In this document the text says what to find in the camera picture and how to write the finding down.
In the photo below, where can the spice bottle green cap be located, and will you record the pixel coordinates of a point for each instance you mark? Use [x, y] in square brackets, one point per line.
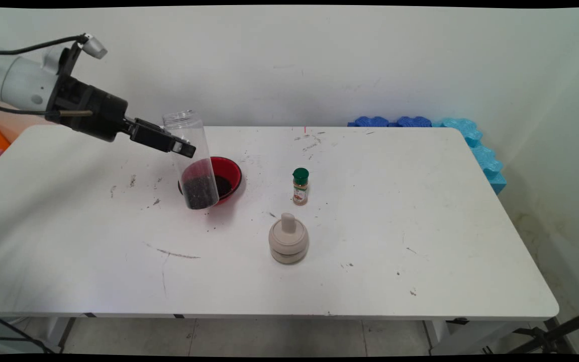
[300, 191]

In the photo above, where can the light blue foam mat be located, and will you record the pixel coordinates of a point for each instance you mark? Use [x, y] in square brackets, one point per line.
[485, 161]

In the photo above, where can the black tripod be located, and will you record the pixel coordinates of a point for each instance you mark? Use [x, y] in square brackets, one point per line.
[551, 337]

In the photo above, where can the clear plastic jar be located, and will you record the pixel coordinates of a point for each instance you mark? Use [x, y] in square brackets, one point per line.
[199, 186]

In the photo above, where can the white table leg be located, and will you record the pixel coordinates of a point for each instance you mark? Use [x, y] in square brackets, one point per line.
[66, 332]

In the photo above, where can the red plastic bowl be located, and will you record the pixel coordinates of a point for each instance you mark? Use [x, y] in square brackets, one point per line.
[226, 173]

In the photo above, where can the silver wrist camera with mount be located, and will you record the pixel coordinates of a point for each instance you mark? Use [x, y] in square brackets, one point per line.
[93, 48]

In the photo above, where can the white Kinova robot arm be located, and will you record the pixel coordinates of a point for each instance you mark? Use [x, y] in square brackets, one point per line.
[18, 80]

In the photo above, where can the beige stone pestle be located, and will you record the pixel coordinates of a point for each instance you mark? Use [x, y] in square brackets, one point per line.
[288, 223]

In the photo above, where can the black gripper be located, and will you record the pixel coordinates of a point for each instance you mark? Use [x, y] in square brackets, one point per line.
[93, 110]

